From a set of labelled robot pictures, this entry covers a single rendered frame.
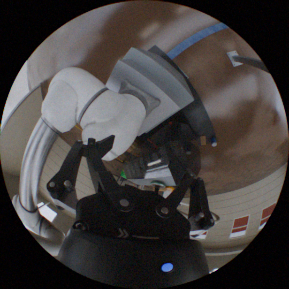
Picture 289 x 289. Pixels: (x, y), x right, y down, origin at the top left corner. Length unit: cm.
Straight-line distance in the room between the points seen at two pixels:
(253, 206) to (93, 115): 718
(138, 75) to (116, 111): 18
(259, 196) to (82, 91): 736
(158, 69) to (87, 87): 30
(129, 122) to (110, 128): 6
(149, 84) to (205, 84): 103
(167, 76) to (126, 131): 31
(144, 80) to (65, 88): 27
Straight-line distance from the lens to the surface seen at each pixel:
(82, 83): 29
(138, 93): 36
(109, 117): 24
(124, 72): 40
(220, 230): 706
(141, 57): 47
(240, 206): 692
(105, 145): 16
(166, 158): 99
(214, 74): 134
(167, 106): 40
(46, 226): 53
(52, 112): 28
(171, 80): 45
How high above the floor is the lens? 125
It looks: 36 degrees down
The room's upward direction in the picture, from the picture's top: 160 degrees counter-clockwise
